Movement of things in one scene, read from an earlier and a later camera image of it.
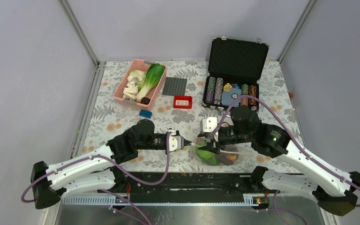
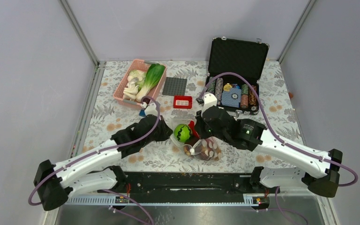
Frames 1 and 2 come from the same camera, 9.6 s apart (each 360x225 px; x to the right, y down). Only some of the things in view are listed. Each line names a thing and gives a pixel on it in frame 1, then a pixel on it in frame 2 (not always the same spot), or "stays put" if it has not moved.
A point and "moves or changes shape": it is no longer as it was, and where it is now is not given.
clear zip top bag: (230, 155) moves or changes shape
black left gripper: (186, 142) to (166, 131)
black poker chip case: (235, 68) stays put
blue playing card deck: (228, 96) stays put
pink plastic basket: (138, 64) stays put
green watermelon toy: (210, 158) to (182, 133)
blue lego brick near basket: (146, 113) stays put
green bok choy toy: (153, 75) stays put
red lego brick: (183, 101) stays put
